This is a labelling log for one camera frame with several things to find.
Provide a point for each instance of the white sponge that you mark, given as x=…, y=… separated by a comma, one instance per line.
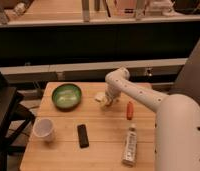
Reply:
x=99, y=96

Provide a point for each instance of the orange carrot toy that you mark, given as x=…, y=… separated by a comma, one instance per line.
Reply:
x=130, y=111

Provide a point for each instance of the green ceramic bowl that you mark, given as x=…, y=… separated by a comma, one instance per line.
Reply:
x=66, y=96

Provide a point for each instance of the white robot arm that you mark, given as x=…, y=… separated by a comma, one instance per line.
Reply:
x=177, y=123

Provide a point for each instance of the dark side stand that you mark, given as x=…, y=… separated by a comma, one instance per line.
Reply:
x=14, y=118

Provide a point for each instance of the white squeeze bottle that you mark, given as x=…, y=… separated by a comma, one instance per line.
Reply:
x=129, y=153

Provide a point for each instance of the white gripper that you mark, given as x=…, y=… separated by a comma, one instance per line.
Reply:
x=111, y=94

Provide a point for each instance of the black rectangular bar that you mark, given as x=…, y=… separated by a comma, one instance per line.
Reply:
x=82, y=135

